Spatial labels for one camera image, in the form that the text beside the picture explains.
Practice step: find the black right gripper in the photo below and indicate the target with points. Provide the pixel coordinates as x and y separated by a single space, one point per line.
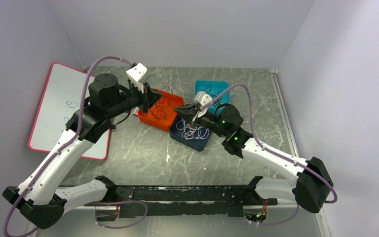
189 112

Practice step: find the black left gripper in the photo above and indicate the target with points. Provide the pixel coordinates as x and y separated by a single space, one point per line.
150 97

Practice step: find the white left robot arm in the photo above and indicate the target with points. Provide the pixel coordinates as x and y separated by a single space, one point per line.
39 198

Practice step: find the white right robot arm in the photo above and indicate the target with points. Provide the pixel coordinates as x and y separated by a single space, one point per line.
307 182

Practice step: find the orange plastic bin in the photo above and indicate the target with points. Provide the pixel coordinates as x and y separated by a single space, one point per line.
161 114

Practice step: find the dark blue plastic bin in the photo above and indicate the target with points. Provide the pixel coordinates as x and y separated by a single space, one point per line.
195 138

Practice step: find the teal plastic bin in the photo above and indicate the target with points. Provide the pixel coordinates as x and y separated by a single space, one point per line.
214 88

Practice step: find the pink-framed whiteboard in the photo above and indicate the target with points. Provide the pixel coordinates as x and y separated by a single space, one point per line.
60 99

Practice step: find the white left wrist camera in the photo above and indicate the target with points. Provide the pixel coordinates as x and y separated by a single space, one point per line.
137 75

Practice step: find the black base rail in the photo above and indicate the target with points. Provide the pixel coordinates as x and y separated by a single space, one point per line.
230 200

